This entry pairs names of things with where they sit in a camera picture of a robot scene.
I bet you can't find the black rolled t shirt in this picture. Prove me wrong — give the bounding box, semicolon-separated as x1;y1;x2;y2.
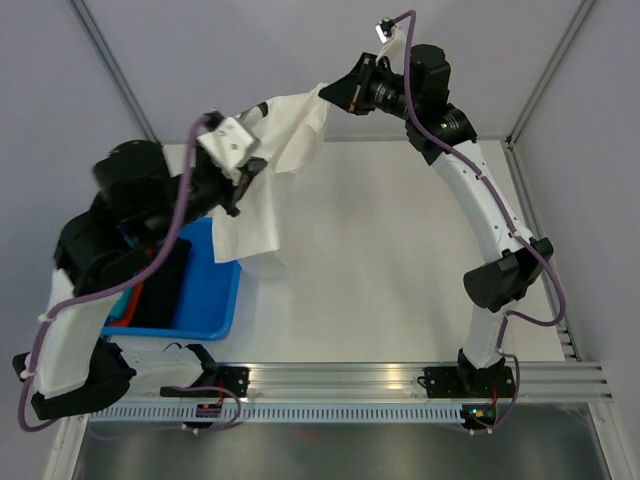
130;238;192;329

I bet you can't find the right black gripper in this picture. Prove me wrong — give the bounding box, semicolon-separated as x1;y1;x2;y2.
319;51;419;121

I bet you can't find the white printed t shirt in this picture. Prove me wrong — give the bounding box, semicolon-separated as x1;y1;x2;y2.
212;82;331;278

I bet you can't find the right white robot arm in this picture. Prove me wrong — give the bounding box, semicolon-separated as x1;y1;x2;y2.
319;44;553;399

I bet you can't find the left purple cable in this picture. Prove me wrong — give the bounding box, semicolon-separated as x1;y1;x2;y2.
17;112;244;440

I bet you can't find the right aluminium frame post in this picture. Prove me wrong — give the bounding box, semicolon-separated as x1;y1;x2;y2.
504;0;599;151

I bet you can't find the left aluminium frame post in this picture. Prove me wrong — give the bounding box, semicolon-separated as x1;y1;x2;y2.
67;0;160;143

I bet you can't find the purple cable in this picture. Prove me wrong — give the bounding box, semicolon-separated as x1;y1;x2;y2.
17;112;244;440
392;9;567;436

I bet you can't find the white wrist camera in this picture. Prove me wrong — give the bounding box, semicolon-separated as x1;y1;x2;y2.
197;110;260;183
375;18;407;63

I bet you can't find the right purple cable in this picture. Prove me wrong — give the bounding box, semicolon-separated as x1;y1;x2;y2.
392;9;567;436

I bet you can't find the blue plastic bin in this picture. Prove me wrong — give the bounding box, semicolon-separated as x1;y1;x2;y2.
102;218;241;341

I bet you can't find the aluminium mounting rail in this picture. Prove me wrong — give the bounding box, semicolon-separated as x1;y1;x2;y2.
228;361;613;403

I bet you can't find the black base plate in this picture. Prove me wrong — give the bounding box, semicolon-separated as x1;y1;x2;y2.
160;365;250;398
424;365;516;400

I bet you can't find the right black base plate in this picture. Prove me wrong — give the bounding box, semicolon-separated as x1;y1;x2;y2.
424;365;516;400

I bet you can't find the teal rolled t shirt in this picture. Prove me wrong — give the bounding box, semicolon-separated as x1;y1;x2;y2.
107;296;129;324

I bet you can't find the white slotted cable duct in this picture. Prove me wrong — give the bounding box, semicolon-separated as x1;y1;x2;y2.
90;401;463;424

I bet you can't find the aluminium frame post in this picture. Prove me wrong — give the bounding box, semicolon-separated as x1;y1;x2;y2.
504;0;599;151
67;0;160;143

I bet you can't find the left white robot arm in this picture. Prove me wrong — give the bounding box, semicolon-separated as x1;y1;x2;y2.
13;134;266;426

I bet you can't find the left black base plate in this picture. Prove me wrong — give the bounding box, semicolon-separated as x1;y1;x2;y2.
160;365;250;398

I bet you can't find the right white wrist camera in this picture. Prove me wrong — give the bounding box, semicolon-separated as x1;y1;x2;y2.
375;18;407;63

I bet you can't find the red rolled t shirt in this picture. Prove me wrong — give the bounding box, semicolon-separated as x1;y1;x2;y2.
117;281;144;327

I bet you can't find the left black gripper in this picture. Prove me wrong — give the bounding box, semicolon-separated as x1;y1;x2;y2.
149;132;272;245

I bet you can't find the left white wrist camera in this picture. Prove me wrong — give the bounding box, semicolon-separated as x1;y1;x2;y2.
197;110;260;183

